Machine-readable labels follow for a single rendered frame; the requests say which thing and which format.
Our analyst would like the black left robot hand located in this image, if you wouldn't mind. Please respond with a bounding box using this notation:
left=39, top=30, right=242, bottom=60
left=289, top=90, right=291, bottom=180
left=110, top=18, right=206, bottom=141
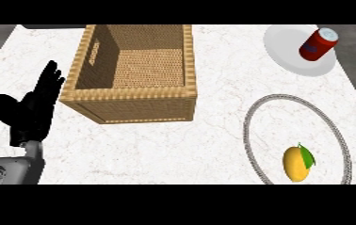
left=0, top=59, right=66, bottom=148

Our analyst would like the wicker basket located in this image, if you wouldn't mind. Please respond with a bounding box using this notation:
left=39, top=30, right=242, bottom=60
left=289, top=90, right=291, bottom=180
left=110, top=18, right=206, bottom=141
left=59, top=24, right=199, bottom=125

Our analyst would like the white round placemat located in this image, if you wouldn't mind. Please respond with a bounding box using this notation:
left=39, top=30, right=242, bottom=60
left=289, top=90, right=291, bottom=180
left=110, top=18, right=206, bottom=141
left=242, top=93, right=353, bottom=185

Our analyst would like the yellow lemon with leaf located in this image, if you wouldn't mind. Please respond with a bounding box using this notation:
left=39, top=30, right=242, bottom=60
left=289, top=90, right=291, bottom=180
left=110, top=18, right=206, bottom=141
left=282, top=142, right=317, bottom=183

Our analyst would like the white plate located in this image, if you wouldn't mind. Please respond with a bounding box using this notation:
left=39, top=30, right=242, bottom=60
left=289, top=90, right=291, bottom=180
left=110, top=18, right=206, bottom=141
left=262, top=24, right=338, bottom=77

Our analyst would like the red can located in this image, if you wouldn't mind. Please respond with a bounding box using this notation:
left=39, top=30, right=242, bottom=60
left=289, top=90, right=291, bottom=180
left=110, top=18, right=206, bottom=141
left=296, top=27, right=339, bottom=61

